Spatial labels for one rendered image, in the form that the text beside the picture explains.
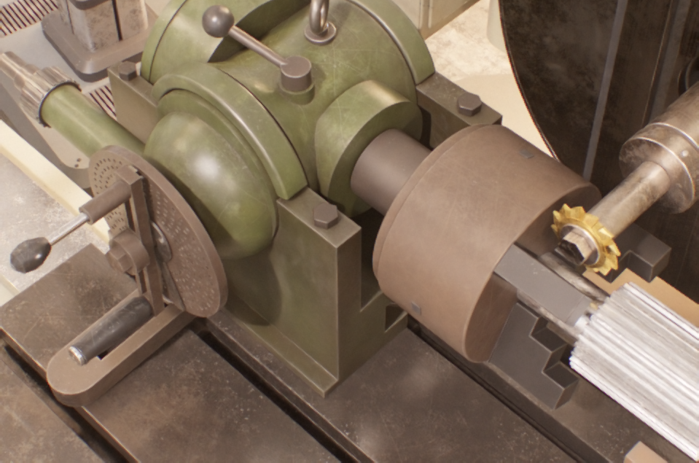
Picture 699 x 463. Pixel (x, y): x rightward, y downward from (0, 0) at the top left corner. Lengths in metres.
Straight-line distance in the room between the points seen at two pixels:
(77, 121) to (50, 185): 0.62
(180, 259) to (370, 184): 0.19
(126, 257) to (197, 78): 0.18
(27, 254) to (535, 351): 0.45
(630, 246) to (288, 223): 0.31
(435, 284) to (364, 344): 0.22
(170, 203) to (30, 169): 0.82
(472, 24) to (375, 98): 1.97
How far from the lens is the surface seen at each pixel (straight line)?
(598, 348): 1.13
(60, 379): 1.37
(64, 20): 2.80
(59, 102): 1.37
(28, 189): 1.92
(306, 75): 1.22
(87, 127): 1.34
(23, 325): 1.45
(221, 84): 1.21
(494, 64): 3.11
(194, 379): 1.38
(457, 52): 3.13
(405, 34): 1.30
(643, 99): 1.31
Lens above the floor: 2.16
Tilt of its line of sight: 50 degrees down
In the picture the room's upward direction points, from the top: straight up
